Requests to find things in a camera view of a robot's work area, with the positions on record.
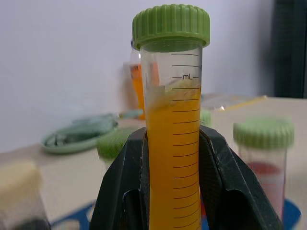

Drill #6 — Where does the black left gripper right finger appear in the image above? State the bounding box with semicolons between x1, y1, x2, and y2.
198;125;283;230

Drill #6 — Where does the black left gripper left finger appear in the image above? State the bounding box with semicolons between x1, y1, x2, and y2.
89;127;150;230

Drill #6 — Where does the yellow liquid test tube green cap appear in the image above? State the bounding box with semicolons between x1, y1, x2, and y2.
131;6;211;230

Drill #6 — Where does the red liquid test tube green cap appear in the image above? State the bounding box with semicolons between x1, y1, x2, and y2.
233;117;295;216

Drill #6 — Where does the blue test tube rack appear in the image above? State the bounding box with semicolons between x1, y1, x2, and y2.
49;198;302;230

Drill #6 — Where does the orange liquid test tube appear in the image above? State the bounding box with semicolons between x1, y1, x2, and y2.
122;38;146;120

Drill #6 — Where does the cream cap test tube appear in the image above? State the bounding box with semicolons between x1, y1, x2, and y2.
0;161;52;230

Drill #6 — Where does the pale green round dish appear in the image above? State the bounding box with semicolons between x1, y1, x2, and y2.
40;109;144;154

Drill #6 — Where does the clear plastic bag yellow strip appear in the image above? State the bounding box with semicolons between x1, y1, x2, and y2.
201;94;268;113

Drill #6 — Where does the dark mesh panel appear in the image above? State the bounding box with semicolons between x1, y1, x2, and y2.
271;0;307;99

